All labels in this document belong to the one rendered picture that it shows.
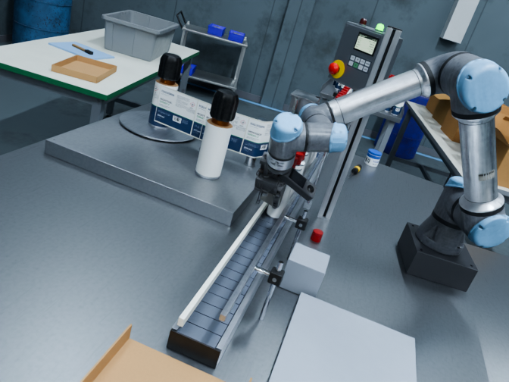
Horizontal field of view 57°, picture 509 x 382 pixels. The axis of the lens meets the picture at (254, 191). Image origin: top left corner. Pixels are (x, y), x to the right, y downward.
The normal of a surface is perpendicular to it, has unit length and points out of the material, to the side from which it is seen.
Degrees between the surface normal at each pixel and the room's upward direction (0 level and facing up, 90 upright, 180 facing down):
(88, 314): 0
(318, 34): 90
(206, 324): 0
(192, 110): 90
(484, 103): 82
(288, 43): 90
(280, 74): 90
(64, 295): 0
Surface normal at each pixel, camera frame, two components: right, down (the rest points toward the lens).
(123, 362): 0.26, -0.87
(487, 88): 0.05, 0.34
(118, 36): -0.11, 0.48
